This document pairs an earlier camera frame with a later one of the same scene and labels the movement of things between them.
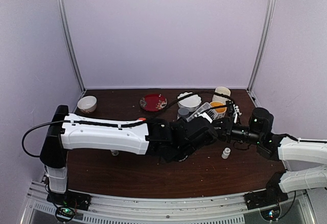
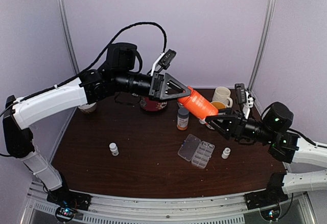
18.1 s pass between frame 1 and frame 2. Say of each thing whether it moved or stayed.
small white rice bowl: stayed
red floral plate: stayed
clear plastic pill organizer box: moved
